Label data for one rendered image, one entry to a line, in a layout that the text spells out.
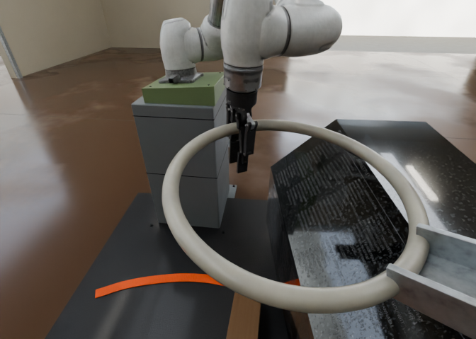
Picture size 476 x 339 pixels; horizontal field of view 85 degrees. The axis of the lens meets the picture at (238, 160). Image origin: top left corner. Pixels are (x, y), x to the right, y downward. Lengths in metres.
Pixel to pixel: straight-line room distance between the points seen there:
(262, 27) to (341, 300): 0.48
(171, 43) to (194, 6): 6.11
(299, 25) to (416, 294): 0.50
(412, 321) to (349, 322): 0.11
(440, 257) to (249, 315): 0.86
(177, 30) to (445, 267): 1.23
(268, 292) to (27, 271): 1.62
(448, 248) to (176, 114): 1.09
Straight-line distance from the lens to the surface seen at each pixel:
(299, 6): 0.65
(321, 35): 0.66
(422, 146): 1.02
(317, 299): 0.38
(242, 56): 0.58
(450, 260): 0.52
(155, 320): 1.41
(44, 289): 1.74
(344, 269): 0.69
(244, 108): 0.63
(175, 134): 1.33
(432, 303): 0.43
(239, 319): 1.23
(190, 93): 1.24
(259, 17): 0.57
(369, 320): 0.63
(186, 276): 1.48
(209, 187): 1.46
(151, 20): 7.82
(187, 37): 1.34
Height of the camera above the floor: 1.24
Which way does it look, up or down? 33 degrees down
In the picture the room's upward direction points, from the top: straight up
